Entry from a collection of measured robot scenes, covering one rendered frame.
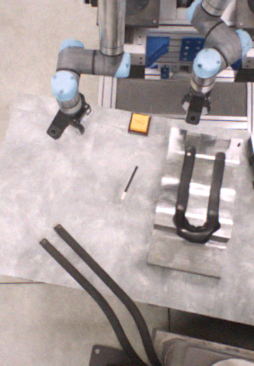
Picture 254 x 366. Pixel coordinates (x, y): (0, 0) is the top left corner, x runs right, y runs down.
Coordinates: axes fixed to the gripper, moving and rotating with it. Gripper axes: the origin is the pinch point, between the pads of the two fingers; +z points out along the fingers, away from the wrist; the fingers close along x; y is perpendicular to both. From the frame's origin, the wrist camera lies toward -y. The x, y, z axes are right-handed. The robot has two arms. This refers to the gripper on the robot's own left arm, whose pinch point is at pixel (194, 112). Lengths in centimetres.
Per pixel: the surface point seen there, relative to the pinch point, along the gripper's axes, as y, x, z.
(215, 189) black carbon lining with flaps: -22.8, -15.1, 7.1
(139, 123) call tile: -5.4, 18.6, 11.3
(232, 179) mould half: -17.8, -20.1, 6.5
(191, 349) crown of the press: -75, -11, -106
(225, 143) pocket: -4.5, -14.0, 8.7
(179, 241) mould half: -44.3, -8.4, 8.9
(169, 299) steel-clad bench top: -64, -11, 15
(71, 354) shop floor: -99, 24, 95
